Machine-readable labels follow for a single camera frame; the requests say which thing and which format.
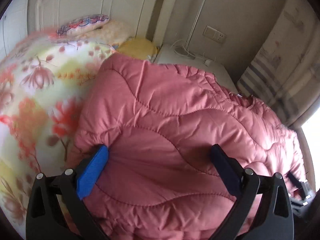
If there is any wall power outlet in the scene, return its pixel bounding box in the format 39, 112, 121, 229
203, 25, 227, 44

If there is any white nightstand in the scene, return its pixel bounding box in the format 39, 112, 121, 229
155, 44, 238, 94

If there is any white power cable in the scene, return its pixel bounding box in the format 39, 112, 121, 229
172, 38, 217, 67

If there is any mandala patterned pillow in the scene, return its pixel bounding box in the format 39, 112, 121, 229
56, 14, 110, 36

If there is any cream fuzzy pillow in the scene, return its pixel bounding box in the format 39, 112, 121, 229
75, 20, 135, 45

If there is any pink quilted jacket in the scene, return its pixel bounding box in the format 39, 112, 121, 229
67, 54, 305, 239

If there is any white wardrobe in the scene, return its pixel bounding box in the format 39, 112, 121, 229
1, 0, 28, 60

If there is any patterned beige curtain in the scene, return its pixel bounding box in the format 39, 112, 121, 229
236, 0, 319, 126

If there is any white slim desk lamp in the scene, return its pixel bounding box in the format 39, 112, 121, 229
174, 0, 206, 60

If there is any floral bed sheet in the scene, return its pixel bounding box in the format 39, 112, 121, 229
1, 33, 115, 237

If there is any dark framed window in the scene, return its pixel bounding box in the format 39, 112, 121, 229
297, 113, 319, 192

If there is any yellow cushion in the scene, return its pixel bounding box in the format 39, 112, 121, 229
117, 37, 158, 62

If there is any white wooden headboard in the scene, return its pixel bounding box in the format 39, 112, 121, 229
35, 0, 176, 47

